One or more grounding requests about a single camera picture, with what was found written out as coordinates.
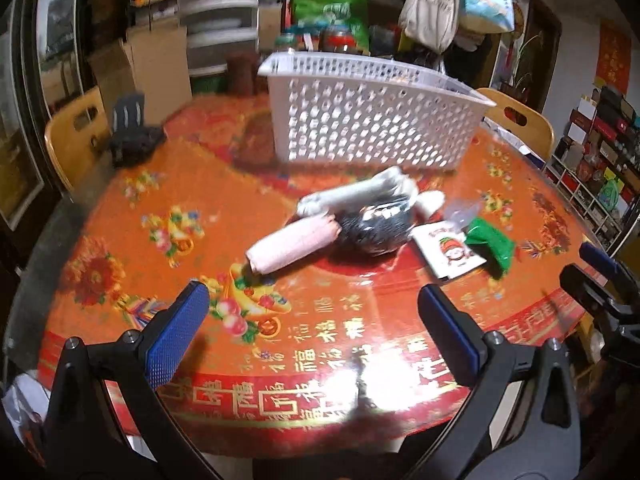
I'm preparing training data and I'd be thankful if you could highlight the green soft cloth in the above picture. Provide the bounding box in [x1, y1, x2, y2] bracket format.
[464, 217, 515, 278]

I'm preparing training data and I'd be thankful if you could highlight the white cartoon print pouch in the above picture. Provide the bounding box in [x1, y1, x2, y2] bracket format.
[411, 221, 487, 280]

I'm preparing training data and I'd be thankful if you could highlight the white cloth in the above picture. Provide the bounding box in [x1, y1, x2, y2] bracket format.
[296, 166, 419, 218]

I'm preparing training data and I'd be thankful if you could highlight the black knitted soft item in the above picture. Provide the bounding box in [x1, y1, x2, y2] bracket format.
[336, 196, 414, 257]

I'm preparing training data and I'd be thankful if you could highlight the pink towel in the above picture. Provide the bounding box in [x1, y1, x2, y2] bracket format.
[245, 214, 342, 275]

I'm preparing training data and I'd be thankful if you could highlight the white cream round soft item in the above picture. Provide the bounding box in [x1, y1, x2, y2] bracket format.
[413, 190, 446, 220]

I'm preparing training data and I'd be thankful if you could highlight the shelf with colourful boxes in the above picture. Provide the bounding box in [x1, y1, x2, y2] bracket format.
[544, 86, 639, 256]

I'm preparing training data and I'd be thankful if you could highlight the right wooden chair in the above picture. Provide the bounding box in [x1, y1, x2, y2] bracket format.
[478, 88, 555, 162]

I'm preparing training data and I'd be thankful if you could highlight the wooden chair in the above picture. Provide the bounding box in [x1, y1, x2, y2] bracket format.
[478, 88, 555, 162]
[44, 87, 112, 192]

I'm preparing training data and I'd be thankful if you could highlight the clear plastic wrapper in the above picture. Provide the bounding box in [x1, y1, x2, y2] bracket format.
[442, 198, 483, 230]

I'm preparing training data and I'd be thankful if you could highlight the red floral tablecloth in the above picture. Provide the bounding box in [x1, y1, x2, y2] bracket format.
[38, 96, 591, 456]

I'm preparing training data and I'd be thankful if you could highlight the black phone stand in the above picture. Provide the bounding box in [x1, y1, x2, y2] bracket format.
[108, 92, 167, 168]

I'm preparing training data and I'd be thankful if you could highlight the left wooden chair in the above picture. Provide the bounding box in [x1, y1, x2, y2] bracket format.
[44, 87, 112, 192]

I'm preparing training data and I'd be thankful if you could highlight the beige canvas tote bag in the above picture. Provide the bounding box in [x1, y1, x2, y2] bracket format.
[399, 0, 460, 54]

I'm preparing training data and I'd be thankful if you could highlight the white perforated plastic basket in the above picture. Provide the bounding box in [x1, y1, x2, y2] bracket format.
[257, 51, 496, 171]

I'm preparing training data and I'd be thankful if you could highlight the red lidded glass jar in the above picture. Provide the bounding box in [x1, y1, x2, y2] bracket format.
[319, 24, 359, 54]

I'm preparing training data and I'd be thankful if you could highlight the cardboard box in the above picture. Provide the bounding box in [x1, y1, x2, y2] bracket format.
[89, 26, 192, 125]

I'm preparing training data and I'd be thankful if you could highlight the green shopping bag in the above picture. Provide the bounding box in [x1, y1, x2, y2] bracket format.
[291, 0, 369, 51]

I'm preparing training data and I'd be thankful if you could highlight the stacked grey drawer tower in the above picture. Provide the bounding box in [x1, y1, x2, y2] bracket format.
[178, 0, 258, 78]

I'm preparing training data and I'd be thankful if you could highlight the red wall banner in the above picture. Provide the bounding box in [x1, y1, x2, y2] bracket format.
[594, 22, 632, 96]

